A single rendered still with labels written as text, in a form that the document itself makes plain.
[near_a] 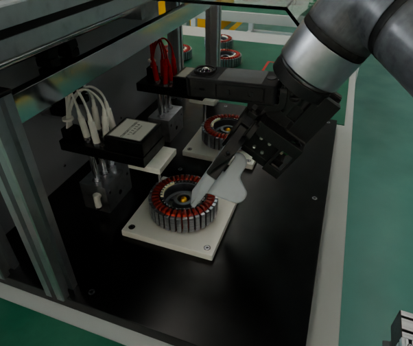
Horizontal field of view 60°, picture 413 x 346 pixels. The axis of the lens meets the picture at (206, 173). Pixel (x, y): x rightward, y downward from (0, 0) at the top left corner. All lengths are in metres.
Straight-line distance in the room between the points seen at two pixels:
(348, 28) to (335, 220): 0.38
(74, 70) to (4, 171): 0.14
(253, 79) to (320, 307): 0.32
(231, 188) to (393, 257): 1.35
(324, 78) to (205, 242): 0.29
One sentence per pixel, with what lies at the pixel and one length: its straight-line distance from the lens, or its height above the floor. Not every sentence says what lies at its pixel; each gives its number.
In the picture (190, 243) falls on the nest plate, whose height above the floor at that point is 0.78.
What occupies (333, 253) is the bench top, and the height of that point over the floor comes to 0.75.
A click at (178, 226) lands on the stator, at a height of 0.80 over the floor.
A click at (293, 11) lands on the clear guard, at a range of 0.62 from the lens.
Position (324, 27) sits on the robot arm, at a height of 1.09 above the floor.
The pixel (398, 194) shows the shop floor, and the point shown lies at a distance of 2.10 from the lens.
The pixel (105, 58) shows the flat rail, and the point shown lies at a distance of 0.50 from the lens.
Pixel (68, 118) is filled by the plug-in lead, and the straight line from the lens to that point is 0.58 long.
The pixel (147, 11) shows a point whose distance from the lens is 0.71.
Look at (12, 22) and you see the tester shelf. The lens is 0.39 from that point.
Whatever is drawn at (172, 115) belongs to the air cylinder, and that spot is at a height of 0.82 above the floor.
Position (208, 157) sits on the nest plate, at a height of 0.78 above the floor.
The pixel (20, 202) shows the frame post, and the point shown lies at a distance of 0.41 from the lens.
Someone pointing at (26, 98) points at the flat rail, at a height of 1.03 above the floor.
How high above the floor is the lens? 1.18
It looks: 36 degrees down
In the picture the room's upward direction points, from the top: straight up
